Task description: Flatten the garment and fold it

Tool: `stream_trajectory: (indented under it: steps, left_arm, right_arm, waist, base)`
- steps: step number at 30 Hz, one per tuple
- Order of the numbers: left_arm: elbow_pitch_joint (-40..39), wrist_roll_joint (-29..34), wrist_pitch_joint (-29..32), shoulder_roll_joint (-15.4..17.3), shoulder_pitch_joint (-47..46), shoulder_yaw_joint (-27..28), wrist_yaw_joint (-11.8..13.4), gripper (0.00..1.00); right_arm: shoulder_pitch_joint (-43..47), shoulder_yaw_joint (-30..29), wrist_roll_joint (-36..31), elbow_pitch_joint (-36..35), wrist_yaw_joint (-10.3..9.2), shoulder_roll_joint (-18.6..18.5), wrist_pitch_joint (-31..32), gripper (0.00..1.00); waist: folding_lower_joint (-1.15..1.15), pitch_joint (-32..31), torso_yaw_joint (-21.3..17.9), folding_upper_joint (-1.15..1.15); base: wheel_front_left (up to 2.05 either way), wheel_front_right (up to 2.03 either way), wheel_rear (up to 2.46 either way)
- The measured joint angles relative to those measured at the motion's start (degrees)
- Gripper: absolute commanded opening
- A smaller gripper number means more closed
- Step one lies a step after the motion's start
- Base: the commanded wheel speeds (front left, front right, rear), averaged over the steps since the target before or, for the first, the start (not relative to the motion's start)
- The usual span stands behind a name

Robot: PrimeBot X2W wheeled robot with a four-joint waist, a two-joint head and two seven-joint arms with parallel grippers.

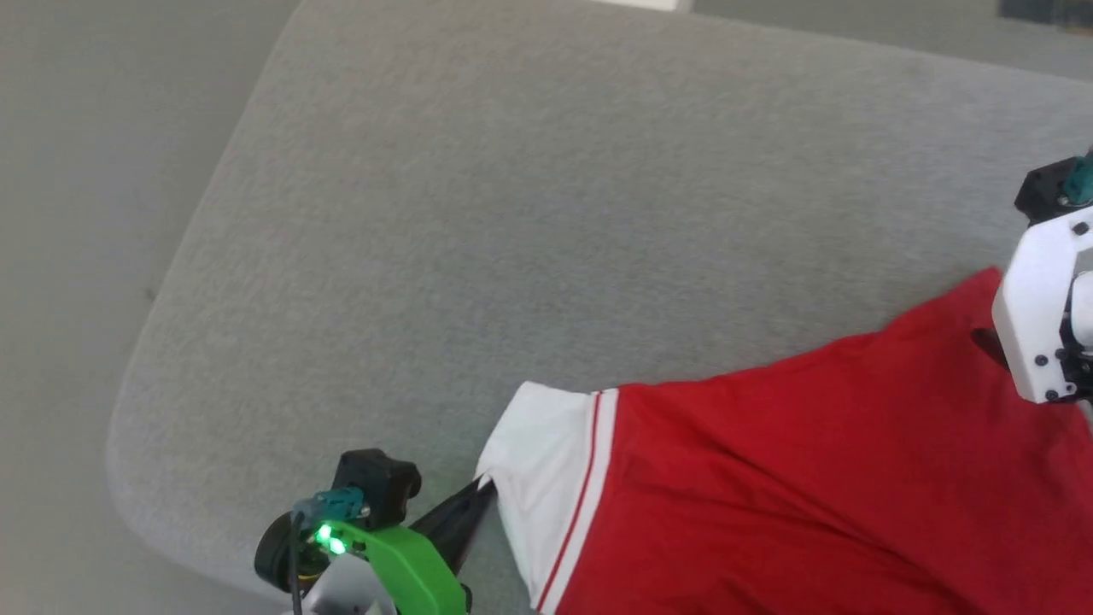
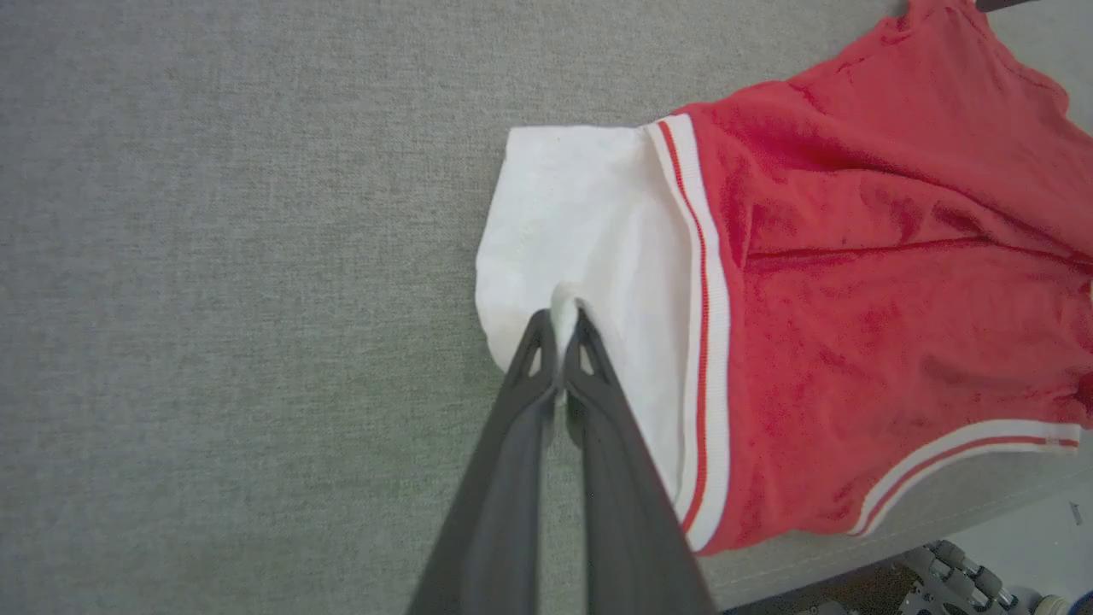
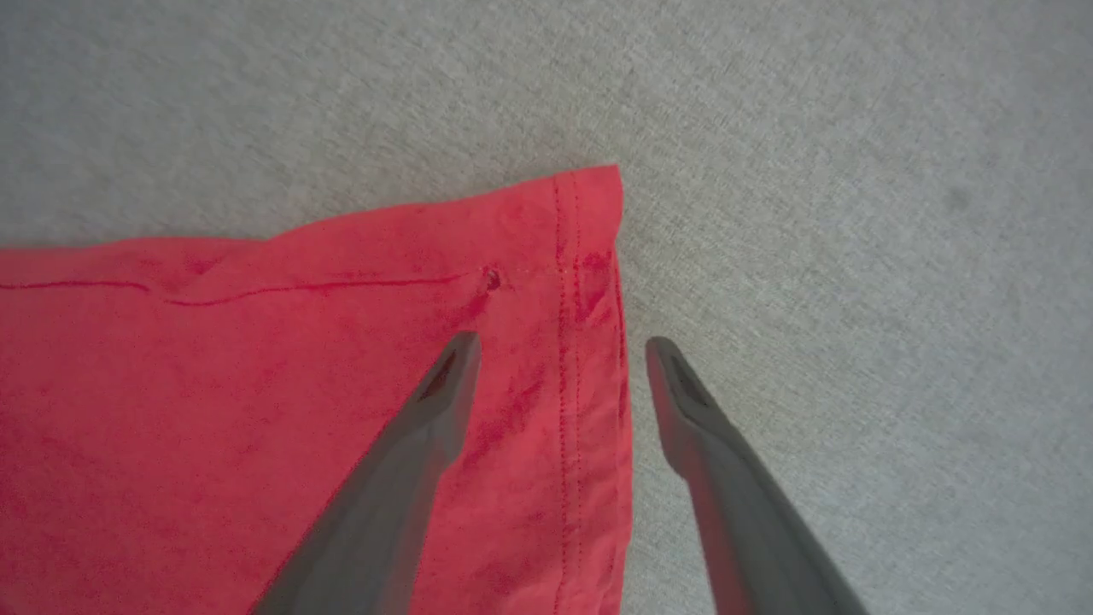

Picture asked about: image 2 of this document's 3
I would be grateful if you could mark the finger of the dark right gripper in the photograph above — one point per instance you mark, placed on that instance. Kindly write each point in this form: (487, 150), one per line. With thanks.
(1003, 3)

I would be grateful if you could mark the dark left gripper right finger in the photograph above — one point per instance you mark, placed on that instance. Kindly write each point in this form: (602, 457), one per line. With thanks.
(623, 504)

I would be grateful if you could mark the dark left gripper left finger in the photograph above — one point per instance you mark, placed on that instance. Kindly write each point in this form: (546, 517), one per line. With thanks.
(504, 495)

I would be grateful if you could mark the red and white garment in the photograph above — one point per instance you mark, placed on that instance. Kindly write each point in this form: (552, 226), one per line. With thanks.
(854, 282)

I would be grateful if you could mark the grey fabric sofa seat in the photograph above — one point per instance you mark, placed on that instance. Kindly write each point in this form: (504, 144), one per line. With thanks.
(239, 299)

